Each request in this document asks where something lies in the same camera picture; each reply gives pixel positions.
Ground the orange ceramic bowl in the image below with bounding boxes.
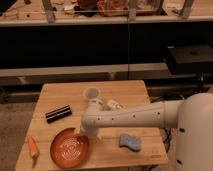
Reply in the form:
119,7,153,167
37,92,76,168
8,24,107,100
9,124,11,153
50,128,89,169

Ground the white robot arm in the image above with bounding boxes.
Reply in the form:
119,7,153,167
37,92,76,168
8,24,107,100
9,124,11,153
80,93,213,171

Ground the blue sponge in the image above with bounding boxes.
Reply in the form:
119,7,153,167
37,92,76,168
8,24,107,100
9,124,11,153
119,133,141,152

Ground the white tube bottle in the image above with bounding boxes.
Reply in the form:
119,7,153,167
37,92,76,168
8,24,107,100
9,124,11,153
106,99,123,110

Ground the clear plastic cup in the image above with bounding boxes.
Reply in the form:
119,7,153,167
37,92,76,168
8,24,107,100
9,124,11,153
83,87,100,101

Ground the black striped box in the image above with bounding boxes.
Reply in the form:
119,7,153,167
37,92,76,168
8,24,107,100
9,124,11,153
45,105,72,123

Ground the wooden folding table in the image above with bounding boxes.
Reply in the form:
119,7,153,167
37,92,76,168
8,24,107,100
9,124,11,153
15,80,168,171

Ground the orange carrot toy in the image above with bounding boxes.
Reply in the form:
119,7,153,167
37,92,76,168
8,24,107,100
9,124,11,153
27,135,40,167

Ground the long metal shelf rack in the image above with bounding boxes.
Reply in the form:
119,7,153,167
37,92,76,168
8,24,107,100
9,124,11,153
0,0,213,86

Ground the black box on shelf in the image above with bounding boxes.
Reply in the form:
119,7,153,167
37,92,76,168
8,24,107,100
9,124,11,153
165,45,213,74

